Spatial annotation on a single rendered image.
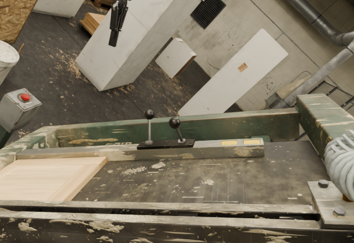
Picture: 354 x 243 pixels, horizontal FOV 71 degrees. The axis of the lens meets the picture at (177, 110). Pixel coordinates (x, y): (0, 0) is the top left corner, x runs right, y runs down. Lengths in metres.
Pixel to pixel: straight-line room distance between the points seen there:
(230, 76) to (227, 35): 4.54
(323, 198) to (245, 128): 0.60
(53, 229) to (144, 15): 2.78
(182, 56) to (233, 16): 3.52
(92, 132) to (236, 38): 7.82
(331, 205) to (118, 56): 3.07
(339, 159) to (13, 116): 1.29
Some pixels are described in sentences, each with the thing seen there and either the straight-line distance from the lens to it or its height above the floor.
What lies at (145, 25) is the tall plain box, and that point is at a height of 1.11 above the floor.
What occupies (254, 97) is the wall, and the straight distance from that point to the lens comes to 8.86.
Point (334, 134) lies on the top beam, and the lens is 0.75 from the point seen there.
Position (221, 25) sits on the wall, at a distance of 8.87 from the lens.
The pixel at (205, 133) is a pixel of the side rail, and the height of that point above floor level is 1.45.
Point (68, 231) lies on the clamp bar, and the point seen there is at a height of 1.31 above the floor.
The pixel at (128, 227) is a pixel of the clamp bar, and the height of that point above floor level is 1.43.
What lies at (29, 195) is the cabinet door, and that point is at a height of 1.10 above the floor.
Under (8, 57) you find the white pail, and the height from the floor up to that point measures 0.36.
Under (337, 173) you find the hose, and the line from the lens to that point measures 0.41.
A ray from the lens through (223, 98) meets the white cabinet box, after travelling 4.44.
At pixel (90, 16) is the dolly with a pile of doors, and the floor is 0.28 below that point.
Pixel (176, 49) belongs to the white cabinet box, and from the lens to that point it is 5.80.
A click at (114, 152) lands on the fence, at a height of 1.25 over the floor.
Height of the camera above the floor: 1.83
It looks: 22 degrees down
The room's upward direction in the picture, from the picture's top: 45 degrees clockwise
